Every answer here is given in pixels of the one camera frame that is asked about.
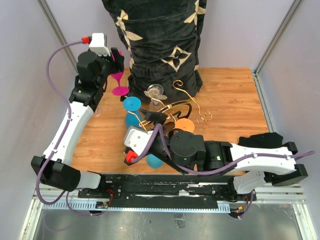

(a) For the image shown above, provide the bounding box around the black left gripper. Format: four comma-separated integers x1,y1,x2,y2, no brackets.
95,47,124,88

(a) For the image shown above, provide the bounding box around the magenta wine glass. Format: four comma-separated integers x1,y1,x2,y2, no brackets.
110,50,129,96

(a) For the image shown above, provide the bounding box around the clear wine glass back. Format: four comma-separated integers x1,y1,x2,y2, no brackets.
147,84,164,112

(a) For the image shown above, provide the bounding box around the clear wine glass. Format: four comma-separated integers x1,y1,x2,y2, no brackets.
92,107,103,117
147,84,164,112

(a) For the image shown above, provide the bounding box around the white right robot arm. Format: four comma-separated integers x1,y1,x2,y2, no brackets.
124,112,309,202

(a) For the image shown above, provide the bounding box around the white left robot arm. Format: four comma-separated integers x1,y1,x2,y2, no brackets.
31,47,124,198

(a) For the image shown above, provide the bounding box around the blue wine glass front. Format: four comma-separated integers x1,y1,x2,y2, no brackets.
146,154,164,169

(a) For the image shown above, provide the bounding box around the blue wine glass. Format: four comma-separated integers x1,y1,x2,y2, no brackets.
123,96,142,129
146,154,164,169

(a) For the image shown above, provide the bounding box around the blue wine glass left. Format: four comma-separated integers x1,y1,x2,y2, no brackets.
123,96,142,129

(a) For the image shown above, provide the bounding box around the orange wine glass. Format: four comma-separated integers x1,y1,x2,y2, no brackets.
175,118,195,133

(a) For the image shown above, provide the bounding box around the black floral plush blanket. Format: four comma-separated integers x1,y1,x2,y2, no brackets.
102,0,207,103

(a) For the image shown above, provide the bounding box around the black cloth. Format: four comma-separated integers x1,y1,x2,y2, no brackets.
238,132,283,149

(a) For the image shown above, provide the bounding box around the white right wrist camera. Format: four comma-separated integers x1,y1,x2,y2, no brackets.
124,126,153,156

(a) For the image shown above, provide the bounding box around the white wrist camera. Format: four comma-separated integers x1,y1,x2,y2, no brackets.
81,33,111,57
124,126,153,156

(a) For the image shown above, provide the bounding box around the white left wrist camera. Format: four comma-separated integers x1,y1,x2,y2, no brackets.
81,33,111,57

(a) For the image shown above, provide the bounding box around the gold wire wine glass rack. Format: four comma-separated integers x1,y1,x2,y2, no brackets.
139,79,213,135

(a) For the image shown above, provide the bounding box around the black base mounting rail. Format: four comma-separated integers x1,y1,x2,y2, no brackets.
77,174,251,210

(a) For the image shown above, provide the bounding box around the aluminium frame post left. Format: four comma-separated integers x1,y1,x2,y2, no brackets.
36,0,77,72

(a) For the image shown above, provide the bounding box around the aluminium frame post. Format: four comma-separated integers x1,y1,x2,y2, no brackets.
253,0,305,75
36,0,77,72

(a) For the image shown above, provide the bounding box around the aluminium frame post right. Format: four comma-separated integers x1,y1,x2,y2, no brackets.
253,0,305,75

